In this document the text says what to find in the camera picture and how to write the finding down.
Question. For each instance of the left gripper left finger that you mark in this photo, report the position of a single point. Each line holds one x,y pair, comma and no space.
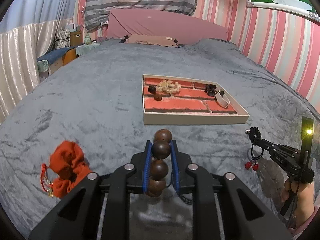
97,198

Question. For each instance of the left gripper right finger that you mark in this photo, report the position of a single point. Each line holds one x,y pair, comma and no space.
223,206

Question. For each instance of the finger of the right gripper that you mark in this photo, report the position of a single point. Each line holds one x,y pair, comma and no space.
264,144

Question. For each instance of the black hair tie red cherries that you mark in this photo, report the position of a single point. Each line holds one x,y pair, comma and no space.
253,159

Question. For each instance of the orange red scrunchie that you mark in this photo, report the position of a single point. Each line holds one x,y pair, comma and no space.
68,162

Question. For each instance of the gold silver wrist watch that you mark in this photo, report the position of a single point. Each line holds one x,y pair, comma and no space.
221,99

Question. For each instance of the black hair claw clip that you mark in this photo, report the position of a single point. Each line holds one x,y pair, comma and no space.
210,90

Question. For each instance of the beige satin scrunchie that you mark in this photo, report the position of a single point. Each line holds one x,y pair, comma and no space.
168,87

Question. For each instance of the right hand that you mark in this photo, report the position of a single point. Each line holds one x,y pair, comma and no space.
305,205

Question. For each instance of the grey plush bed blanket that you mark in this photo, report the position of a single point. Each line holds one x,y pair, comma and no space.
96,101

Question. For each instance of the pink headboard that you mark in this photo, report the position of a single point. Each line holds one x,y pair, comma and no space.
149,22

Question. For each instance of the blue folded cloth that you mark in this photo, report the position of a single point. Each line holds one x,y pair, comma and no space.
54,55

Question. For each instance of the white shiny curtain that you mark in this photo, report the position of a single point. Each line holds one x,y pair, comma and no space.
20,48

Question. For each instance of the brown cardboard box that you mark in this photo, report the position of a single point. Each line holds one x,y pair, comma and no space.
76,38

